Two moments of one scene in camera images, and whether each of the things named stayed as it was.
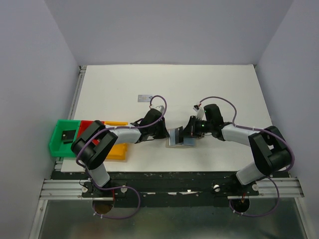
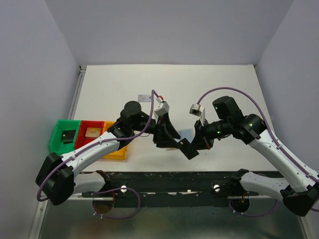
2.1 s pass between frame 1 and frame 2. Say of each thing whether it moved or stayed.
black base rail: stayed
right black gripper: moved
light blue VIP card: stayed
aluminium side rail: stayed
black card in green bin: stayed
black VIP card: moved
